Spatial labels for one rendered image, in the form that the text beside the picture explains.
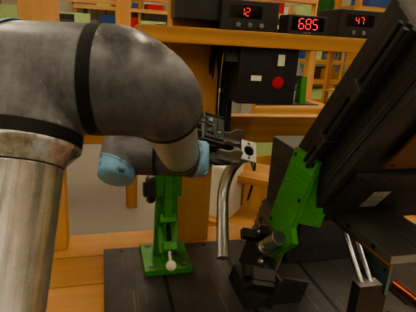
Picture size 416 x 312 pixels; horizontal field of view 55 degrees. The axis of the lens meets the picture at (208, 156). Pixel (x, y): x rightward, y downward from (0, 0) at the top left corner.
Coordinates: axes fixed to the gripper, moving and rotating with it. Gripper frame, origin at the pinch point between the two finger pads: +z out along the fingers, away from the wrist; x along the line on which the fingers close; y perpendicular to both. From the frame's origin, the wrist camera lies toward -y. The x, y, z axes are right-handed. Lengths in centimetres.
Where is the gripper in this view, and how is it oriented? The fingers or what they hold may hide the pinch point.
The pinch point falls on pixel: (243, 153)
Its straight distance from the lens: 97.2
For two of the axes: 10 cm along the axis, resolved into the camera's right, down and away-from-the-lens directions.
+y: 4.0, -4.3, -8.1
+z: 9.2, 2.4, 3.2
